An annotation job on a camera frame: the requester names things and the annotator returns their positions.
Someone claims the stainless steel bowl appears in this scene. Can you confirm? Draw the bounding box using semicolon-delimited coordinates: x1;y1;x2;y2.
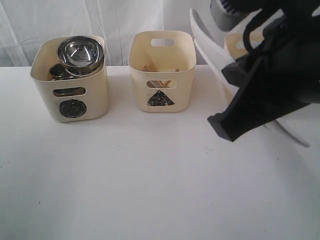
56;35;105;72

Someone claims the cream bin with circle mark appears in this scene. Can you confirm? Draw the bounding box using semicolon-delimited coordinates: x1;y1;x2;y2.
30;37;109;123

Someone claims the white square plate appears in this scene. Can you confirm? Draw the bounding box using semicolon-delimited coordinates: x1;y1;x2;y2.
189;8;310;148

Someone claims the steel table knife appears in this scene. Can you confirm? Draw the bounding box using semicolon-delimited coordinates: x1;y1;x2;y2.
149;80;161;88

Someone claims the cream bin with square mark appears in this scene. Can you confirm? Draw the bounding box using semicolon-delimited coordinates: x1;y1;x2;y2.
223;32;266;101

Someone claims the white ceramic bowl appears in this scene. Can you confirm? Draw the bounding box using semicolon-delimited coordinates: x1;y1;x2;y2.
66;63;105;78

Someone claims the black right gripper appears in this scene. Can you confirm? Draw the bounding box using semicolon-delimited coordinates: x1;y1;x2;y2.
207;0;320;142

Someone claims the cream bin with triangle mark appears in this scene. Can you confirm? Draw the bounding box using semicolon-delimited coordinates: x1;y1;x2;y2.
128;30;197;113

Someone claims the white backdrop curtain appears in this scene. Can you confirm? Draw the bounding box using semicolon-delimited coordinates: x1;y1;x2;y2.
0;0;226;67

